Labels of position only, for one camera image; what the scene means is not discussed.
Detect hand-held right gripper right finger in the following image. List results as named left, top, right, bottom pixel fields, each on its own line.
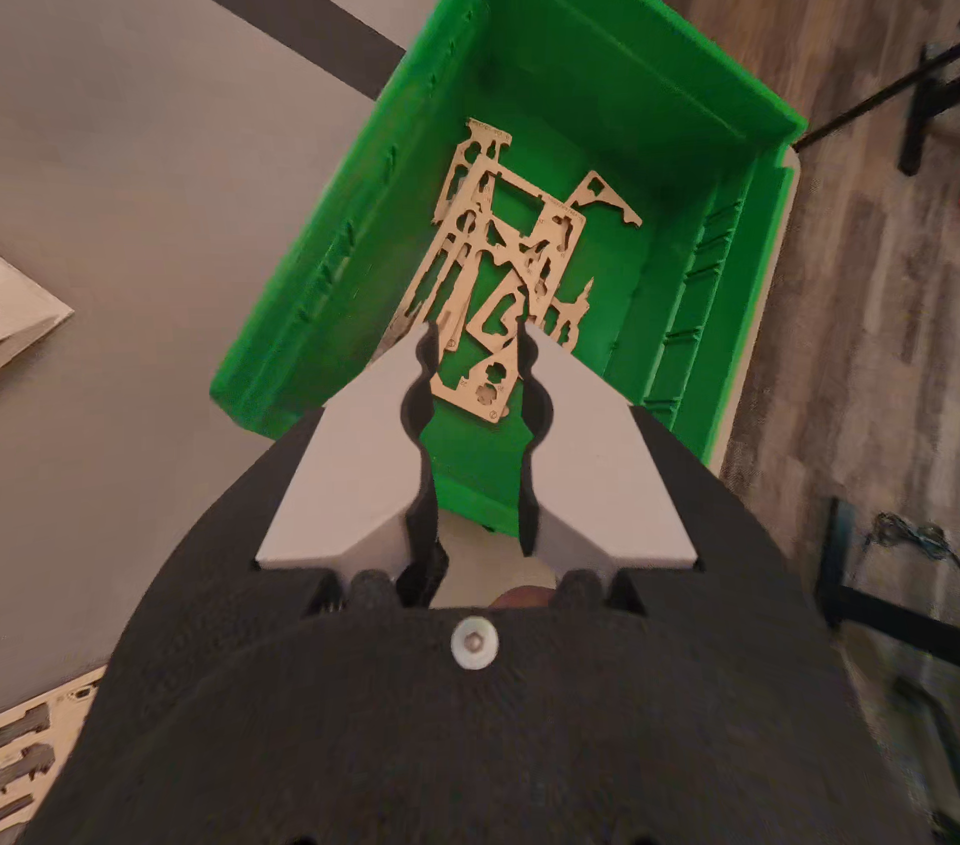
left=517, top=321, right=699, bottom=575

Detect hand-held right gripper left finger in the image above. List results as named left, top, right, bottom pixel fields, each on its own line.
left=255, top=320, right=445, bottom=606

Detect wooden sheet frame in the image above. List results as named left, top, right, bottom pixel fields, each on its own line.
left=525, top=168, right=645, bottom=355
left=386, top=116, right=519, bottom=374
left=429, top=173, right=588, bottom=426

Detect wooden parts sheet round holes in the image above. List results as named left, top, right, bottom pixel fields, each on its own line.
left=0, top=665, right=108, bottom=833

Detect green plastic bin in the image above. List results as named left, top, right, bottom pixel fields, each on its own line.
left=210, top=0, right=810, bottom=537

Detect black metal furniture leg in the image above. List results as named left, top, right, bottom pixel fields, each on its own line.
left=793, top=41, right=960, bottom=179
left=816, top=496, right=960, bottom=670

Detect illustrated instruction booklet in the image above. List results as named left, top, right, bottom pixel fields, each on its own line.
left=0, top=256, right=76, bottom=370

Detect grey cable bundle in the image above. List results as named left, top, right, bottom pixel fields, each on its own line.
left=862, top=511, right=954, bottom=570

